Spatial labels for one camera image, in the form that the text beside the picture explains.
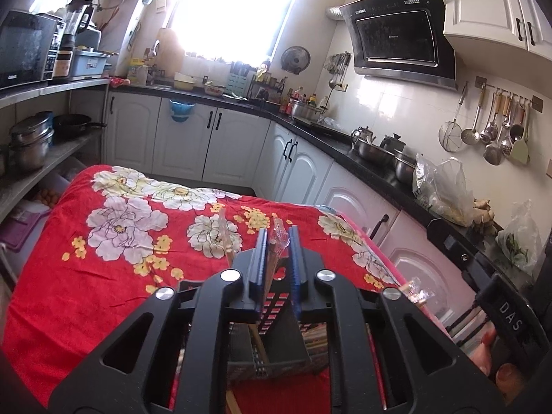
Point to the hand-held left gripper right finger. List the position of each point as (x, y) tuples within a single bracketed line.
[(294, 267)]

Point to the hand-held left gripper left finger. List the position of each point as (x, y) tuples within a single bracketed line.
[(261, 267)]

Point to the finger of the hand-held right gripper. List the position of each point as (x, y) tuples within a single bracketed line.
[(472, 323)]

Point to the chopstick pair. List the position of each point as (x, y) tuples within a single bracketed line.
[(417, 294), (278, 241)]

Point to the dark grey plastic utensil basket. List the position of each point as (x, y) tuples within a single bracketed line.
[(276, 310)]

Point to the pile of chopsticks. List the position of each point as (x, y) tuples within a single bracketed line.
[(226, 237)]

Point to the person's right hand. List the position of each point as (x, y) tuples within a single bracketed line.
[(485, 351)]

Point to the clear bag of greens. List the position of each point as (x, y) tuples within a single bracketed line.
[(517, 241)]

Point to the ginger root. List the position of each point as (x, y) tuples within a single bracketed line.
[(483, 215)]

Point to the white lower kitchen cabinets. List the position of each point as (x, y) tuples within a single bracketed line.
[(241, 146)]

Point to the black kitchen countertop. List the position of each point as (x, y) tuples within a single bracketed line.
[(327, 140)]

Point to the white plastic bag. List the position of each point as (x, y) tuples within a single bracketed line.
[(444, 194)]

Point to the steel kettle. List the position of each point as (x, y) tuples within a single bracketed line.
[(361, 136)]

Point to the steel cooking pot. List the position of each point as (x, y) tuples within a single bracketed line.
[(306, 110)]

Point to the pale green spatula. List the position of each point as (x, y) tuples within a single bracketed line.
[(520, 151)]

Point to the blue plastic bag holder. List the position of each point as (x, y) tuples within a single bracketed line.
[(181, 111)]

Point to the steel slotted ladle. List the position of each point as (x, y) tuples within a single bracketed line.
[(470, 136)]

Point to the white patterned bowl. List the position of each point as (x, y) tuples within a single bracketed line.
[(214, 89)]

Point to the light green knife block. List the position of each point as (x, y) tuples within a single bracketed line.
[(238, 84)]

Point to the red floral blanket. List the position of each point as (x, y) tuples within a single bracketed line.
[(77, 293)]

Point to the yellow bowl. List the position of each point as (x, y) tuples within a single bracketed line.
[(184, 83)]

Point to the wooden cutting board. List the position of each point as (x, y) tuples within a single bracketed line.
[(170, 54)]

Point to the black frying pan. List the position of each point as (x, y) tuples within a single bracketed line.
[(71, 125)]

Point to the purple plastic box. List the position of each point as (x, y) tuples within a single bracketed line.
[(21, 230)]

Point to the black glass range hood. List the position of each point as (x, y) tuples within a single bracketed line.
[(394, 39)]

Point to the bright kitchen window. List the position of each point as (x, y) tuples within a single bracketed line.
[(235, 8)]

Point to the stacked steel pots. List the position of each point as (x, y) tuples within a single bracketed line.
[(30, 146)]

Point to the grey box appliance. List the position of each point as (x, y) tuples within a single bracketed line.
[(88, 64)]

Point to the metal storage shelf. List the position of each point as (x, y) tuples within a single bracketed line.
[(43, 90)]

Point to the blender with dark base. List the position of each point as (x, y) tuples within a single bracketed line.
[(71, 30)]

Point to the black microwave oven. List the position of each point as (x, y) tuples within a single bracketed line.
[(21, 49)]

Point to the round wall fan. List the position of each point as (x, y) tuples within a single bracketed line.
[(295, 59)]

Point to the metal utensil hanging rail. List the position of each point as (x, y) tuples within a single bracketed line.
[(509, 92)]

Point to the silver metal duct pipe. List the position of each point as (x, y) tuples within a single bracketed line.
[(334, 13)]

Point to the white upper wall cabinet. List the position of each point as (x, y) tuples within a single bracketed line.
[(487, 4)]

